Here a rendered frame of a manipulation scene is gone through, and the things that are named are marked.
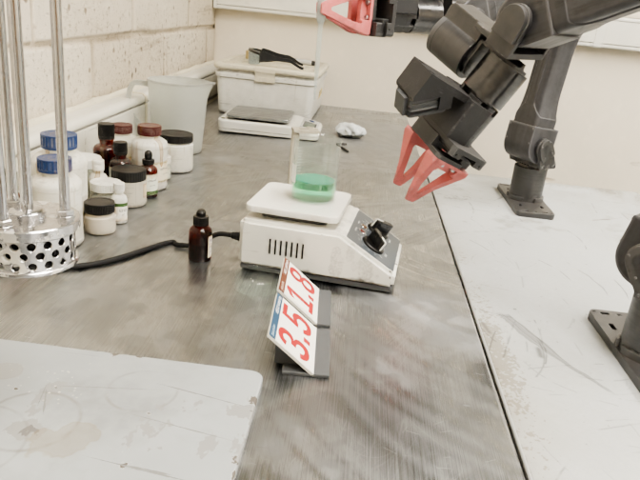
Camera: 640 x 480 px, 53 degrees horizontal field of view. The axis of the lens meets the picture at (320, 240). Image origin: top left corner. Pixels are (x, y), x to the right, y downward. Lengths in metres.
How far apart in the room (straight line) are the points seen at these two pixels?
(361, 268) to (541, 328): 0.22
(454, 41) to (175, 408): 0.53
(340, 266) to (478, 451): 0.32
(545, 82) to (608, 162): 1.21
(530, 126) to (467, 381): 0.69
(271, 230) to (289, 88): 1.12
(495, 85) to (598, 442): 0.40
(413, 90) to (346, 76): 1.51
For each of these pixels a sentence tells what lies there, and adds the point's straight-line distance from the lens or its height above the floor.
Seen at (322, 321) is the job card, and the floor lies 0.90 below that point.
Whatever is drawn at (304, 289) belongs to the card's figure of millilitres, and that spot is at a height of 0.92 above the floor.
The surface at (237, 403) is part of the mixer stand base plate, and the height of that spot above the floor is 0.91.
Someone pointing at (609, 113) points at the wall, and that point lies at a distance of 2.40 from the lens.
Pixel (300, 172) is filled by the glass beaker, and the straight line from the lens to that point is 0.81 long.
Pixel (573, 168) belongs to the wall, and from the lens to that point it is 2.40.
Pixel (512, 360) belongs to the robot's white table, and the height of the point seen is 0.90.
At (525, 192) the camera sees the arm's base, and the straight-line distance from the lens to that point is 1.28.
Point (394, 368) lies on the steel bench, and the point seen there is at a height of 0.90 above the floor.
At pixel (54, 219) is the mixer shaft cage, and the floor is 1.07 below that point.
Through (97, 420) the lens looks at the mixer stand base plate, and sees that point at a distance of 0.54.
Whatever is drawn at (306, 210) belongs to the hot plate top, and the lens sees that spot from 0.79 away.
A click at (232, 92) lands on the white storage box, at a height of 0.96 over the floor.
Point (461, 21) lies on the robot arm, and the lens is 0.83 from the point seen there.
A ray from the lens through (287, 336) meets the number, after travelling 0.62.
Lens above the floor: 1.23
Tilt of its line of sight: 20 degrees down
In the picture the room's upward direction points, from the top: 6 degrees clockwise
